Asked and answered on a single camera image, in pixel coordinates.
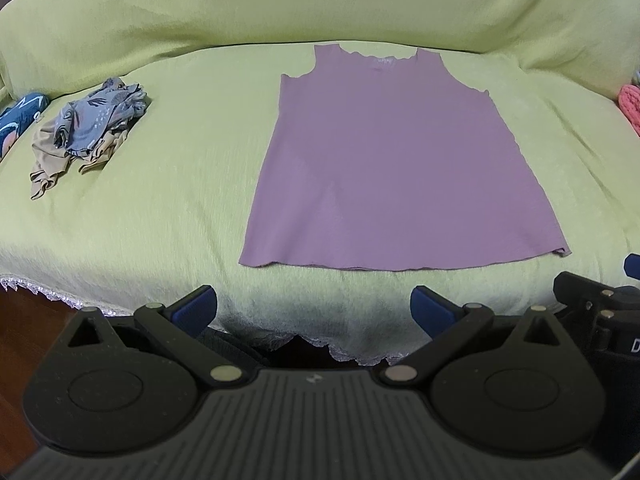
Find purple tank top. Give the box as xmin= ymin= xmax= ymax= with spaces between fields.
xmin=238 ymin=44 xmax=572 ymax=272

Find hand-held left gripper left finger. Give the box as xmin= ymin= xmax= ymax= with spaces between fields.
xmin=66 ymin=284 xmax=256 ymax=388

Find tan garment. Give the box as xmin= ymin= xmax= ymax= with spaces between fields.
xmin=29 ymin=119 xmax=132 ymax=202

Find green sofa cover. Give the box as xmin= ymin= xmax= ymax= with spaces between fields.
xmin=0 ymin=0 xmax=640 ymax=367

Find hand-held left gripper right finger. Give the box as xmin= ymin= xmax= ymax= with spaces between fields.
xmin=372 ymin=284 xmax=568 ymax=388

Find grey patterned garment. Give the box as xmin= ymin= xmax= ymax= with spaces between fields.
xmin=54 ymin=78 xmax=149 ymax=157

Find pink knitted cloth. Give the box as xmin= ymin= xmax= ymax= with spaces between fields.
xmin=618 ymin=84 xmax=640 ymax=137

